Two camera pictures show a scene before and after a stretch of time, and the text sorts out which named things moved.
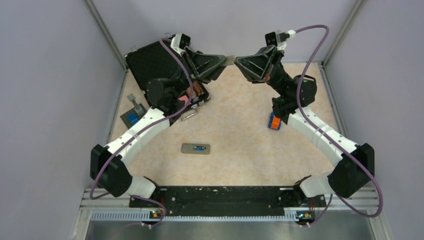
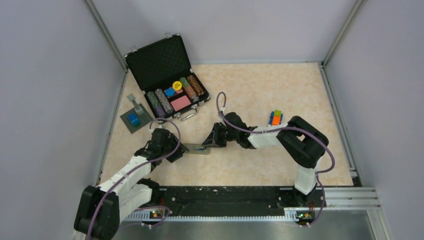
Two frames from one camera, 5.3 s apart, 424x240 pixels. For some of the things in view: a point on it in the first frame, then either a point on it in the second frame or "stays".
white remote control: x=188 y=148 stays
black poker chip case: x=151 y=62 stays
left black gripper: x=198 y=63 to x=182 y=150
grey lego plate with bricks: x=135 y=114 stays
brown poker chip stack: x=198 y=88 stays
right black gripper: x=251 y=67 to x=214 y=139
